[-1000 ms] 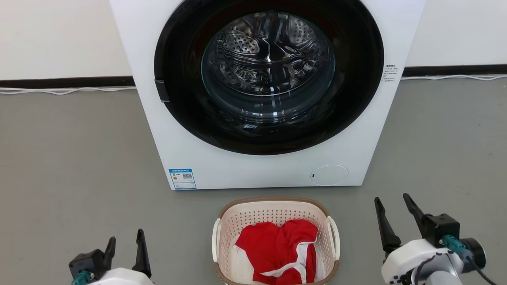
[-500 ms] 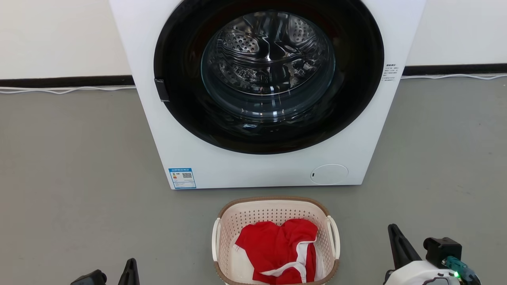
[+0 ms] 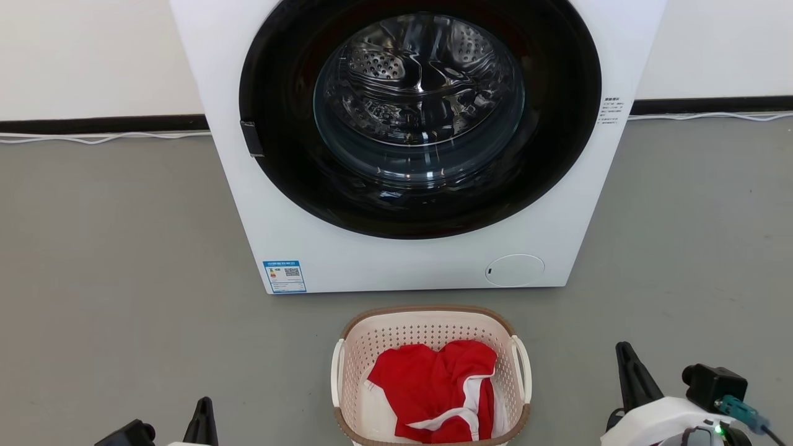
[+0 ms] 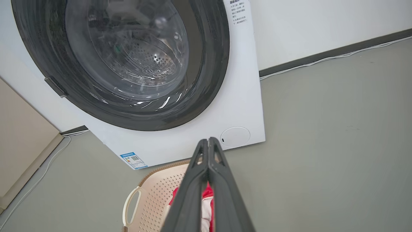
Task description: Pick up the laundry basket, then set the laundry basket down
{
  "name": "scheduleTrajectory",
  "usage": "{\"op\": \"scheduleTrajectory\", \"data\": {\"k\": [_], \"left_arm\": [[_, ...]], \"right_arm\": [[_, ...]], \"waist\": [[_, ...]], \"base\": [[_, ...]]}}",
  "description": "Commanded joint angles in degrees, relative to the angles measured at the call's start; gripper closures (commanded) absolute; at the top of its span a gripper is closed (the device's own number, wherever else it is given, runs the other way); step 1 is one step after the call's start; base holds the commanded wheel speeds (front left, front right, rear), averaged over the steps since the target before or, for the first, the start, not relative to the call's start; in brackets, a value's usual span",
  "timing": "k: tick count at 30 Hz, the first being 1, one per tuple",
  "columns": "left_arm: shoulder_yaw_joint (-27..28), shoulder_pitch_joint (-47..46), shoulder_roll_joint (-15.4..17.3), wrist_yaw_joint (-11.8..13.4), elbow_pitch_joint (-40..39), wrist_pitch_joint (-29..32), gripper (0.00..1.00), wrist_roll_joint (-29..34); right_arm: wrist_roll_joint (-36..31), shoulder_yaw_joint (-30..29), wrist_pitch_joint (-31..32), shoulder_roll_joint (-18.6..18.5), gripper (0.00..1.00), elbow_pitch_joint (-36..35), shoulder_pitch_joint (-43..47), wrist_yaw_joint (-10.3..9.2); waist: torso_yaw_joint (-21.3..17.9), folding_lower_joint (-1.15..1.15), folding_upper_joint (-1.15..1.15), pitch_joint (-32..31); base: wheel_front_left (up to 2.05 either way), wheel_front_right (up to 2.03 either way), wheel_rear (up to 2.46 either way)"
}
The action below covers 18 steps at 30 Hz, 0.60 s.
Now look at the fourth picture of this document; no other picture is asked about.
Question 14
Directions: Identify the beige flat panel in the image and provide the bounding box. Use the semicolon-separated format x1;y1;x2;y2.
0;77;64;213

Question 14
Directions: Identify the round white filter cover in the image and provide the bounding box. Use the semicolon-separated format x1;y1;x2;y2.
220;127;251;148

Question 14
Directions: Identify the red and white garment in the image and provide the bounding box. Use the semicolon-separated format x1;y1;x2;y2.
169;182;214;232

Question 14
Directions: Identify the black round glass door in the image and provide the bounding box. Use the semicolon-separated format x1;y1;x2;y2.
11;0;230;131

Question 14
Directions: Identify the small text instruction sticker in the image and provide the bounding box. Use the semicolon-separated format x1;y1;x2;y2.
229;0;249;24

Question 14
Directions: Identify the white front-load washing machine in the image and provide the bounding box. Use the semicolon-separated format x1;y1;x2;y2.
0;0;266;170

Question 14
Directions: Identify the white floor cable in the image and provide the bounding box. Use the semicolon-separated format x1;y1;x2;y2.
259;35;412;81
0;130;90;226

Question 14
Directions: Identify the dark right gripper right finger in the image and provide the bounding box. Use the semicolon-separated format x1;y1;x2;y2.
209;138;256;232

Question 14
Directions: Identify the blue energy label sticker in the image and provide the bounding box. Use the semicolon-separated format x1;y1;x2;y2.
120;152;148;170

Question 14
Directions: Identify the cream perforated laundry basket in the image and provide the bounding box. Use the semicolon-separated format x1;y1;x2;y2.
122;158;226;232

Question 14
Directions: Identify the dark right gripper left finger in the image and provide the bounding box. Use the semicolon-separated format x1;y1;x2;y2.
161;139;210;232

